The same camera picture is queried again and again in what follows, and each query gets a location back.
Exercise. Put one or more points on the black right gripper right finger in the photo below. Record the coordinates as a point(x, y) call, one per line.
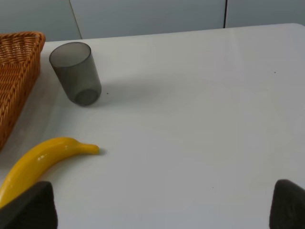
point(288, 206)

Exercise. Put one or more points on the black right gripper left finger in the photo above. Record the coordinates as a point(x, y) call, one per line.
point(33, 209)

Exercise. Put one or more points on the orange wicker basket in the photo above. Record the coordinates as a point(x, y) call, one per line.
point(20, 55)

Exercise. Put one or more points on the yellow banana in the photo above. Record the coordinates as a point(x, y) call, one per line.
point(33, 164)

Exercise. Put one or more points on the translucent grey plastic cup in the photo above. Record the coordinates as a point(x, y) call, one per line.
point(75, 68)

